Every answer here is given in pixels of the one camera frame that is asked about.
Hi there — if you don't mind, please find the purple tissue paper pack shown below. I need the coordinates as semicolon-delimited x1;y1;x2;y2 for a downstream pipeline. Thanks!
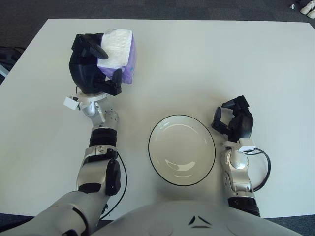
96;28;137;85

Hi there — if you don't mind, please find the grey robot torso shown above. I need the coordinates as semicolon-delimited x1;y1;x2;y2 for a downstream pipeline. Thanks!
93;200;298;236

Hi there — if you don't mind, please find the white panel with blue edge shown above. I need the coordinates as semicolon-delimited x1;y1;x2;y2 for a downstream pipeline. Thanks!
0;63;10;79

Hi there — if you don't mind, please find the black bag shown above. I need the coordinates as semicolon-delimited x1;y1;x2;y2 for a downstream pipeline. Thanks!
0;46;25;72

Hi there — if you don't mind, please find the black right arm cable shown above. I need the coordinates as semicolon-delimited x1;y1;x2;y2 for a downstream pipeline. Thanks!
246;147;271;192

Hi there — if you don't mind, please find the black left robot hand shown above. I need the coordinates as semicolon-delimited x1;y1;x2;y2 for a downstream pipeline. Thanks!
68;33;123;97

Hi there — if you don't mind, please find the white plate with black rim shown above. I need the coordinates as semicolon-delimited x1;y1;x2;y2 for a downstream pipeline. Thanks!
148;115;217;187

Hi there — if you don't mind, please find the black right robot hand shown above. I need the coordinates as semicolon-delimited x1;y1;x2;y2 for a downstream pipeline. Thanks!
211;95;254;143

